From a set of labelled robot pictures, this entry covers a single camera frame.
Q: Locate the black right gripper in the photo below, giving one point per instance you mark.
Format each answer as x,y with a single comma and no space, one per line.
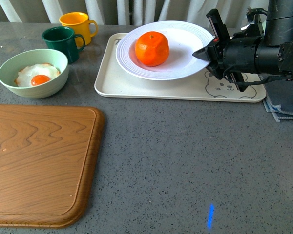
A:
230,57

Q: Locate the white ridged plate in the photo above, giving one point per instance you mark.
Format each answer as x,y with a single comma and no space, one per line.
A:
184,39

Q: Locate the orange mandarin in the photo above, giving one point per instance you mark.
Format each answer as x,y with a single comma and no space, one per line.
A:
152,48

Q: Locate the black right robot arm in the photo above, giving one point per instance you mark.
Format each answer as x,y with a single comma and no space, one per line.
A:
261,53

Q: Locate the grey folded cloth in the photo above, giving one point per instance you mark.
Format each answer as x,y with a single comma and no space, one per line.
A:
279,99

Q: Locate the cream bear tray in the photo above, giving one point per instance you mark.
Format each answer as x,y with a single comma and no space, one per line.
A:
113,81

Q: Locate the yellow mug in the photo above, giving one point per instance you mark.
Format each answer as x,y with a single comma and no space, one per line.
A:
81,24

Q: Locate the dark green mug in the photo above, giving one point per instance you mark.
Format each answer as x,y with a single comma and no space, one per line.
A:
64,39

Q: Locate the light green bowl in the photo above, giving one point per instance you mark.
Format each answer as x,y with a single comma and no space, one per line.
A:
9,72

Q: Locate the fake fried egg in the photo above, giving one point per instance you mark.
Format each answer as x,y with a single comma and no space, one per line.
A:
36,74

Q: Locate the grey curtain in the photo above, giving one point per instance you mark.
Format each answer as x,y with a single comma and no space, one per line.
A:
129,12

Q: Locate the wooden cutting board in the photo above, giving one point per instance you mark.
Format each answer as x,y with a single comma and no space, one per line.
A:
48,157

